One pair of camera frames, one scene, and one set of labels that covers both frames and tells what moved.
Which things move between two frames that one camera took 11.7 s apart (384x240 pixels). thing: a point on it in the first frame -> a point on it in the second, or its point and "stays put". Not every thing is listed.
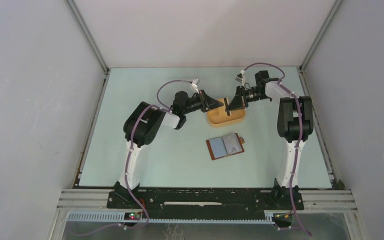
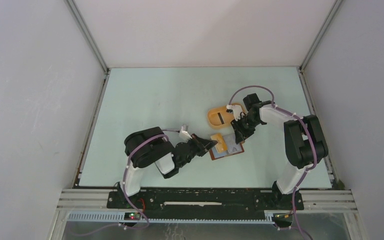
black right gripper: [239, 100] -> [240, 134]
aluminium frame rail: [314, 199] stays put
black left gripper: [207, 103] -> [203, 145]
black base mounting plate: [205, 203] stays put
